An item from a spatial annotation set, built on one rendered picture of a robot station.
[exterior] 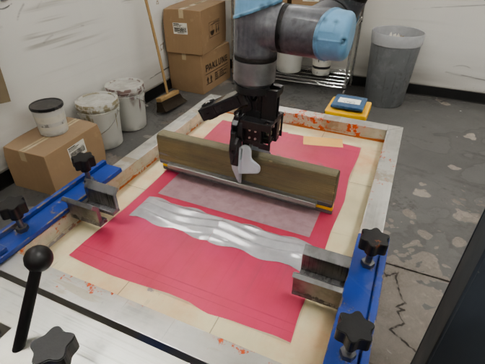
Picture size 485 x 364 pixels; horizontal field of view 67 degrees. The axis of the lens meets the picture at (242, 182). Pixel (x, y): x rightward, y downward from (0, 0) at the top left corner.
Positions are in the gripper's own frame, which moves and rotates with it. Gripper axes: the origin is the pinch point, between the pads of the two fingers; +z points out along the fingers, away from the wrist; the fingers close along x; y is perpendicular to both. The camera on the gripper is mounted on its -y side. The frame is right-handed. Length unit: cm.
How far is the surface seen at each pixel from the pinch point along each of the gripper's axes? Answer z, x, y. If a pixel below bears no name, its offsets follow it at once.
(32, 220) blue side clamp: 0.7, -30.1, -27.3
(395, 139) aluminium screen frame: 0.2, 30.6, 28.9
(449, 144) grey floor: 98, 244, 74
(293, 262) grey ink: 4.0, -16.4, 17.4
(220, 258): 4.7, -20.4, 5.3
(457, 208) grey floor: 98, 157, 78
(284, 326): 4.3, -28.5, 20.0
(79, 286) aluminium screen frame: 1.4, -37.2, -9.7
